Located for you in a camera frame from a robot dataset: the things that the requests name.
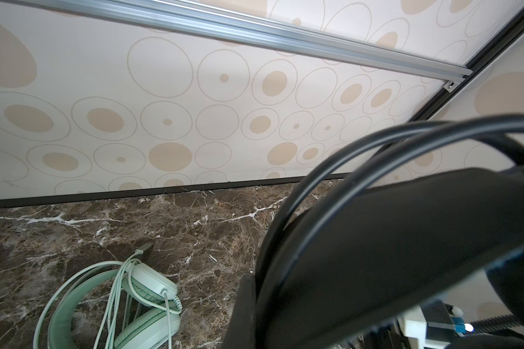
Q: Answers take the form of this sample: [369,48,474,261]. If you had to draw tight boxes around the black blue headphones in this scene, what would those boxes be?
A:
[247,113,524,348]

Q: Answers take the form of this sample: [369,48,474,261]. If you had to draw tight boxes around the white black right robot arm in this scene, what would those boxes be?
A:
[446,314,524,349]

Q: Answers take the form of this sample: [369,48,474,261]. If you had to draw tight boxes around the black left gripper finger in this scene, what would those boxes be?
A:
[221,274,256,349]

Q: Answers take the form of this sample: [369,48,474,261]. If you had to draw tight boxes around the black vertical frame post right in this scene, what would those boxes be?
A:
[375,0,524,154]

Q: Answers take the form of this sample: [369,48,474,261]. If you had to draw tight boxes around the mint green headphones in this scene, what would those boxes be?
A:
[32,256,183,348]

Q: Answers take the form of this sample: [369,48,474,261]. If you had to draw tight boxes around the silver aluminium back rail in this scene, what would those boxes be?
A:
[20,0,472,86]

